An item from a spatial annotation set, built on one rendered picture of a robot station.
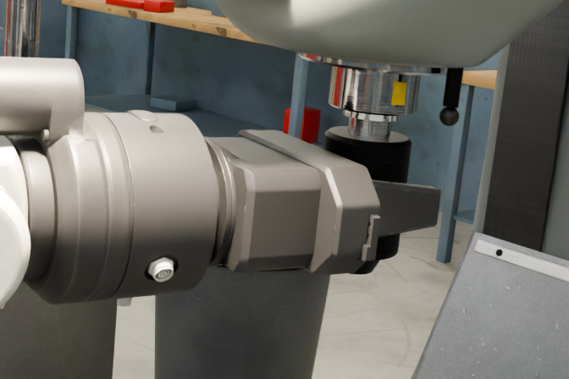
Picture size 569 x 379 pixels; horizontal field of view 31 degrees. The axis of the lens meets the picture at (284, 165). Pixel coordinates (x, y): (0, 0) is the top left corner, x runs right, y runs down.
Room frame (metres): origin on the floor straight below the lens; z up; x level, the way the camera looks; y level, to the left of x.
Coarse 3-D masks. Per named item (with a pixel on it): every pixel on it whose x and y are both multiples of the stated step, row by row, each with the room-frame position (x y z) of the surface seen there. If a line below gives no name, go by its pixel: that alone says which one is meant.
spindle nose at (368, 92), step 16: (336, 80) 0.53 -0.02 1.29; (352, 80) 0.52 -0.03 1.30; (368, 80) 0.52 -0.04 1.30; (384, 80) 0.52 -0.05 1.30; (400, 80) 0.52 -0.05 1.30; (416, 80) 0.53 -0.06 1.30; (336, 96) 0.53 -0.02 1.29; (352, 96) 0.52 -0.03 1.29; (368, 96) 0.52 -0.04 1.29; (384, 96) 0.52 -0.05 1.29; (416, 96) 0.53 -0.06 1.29; (368, 112) 0.52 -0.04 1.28; (384, 112) 0.52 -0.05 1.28; (400, 112) 0.52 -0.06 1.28
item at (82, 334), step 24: (24, 288) 0.68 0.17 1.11; (0, 312) 0.67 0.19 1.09; (24, 312) 0.69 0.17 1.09; (48, 312) 0.70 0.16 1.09; (72, 312) 0.71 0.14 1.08; (96, 312) 0.72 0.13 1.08; (0, 336) 0.67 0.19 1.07; (24, 336) 0.69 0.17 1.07; (48, 336) 0.70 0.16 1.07; (72, 336) 0.71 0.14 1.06; (96, 336) 0.72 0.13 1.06; (0, 360) 0.67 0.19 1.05; (24, 360) 0.69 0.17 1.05; (48, 360) 0.70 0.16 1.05; (72, 360) 0.71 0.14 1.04; (96, 360) 0.72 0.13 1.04
